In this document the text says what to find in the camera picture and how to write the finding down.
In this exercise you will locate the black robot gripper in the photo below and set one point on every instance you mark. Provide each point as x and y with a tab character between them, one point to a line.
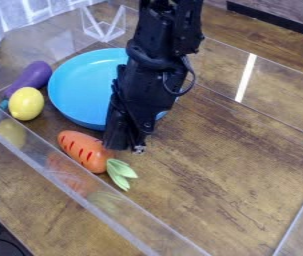
144	91

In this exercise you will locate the orange toy carrot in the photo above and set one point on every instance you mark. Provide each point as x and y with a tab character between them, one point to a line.
87	151

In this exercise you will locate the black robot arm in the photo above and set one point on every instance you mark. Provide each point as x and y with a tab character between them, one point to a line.
168	26

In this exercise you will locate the blue plastic plate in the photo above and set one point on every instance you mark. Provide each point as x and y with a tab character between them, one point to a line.
80	86

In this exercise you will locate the yellow toy lemon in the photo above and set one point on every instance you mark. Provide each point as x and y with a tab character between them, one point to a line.
25	104

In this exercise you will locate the purple toy eggplant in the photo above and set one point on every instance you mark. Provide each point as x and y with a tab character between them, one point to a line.
33	76

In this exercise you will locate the dark baseboard strip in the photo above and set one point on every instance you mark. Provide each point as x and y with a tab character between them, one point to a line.
265	16

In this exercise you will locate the white patterned curtain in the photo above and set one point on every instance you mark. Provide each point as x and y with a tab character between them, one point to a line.
19	13

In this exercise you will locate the clear acrylic enclosure wall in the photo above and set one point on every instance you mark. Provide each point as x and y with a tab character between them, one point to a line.
219	186

